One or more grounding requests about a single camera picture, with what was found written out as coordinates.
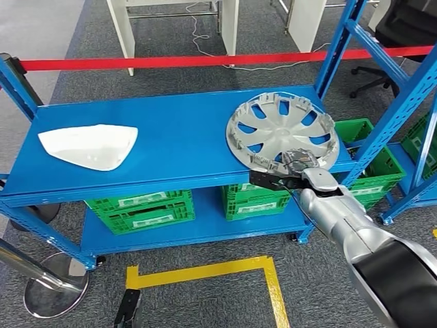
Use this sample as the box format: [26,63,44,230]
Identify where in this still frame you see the blue metal shelf rack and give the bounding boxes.
[0,0,437,271]
[379,90,437,226]

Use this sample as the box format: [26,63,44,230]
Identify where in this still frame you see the white floor cable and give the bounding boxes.
[186,0,331,72]

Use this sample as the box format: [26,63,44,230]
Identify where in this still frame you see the yellow floor tape square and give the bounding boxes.
[125,256,291,328]

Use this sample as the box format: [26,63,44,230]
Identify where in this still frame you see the black office chair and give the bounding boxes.
[349,0,437,100]

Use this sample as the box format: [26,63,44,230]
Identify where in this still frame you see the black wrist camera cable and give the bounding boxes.
[278,180,328,236]

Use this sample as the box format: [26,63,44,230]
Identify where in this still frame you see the white plastic car part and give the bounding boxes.
[37,124,139,172]

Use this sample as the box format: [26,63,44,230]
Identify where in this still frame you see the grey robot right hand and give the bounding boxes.
[282,148,320,176]

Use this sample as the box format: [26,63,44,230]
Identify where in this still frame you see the silver plastic wheel cover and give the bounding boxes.
[225,92,340,174]

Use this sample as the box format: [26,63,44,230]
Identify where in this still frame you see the chrome stanchion post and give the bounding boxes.
[0,238,90,319]

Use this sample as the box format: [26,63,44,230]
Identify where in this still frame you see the red barrier belt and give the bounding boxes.
[19,45,435,72]

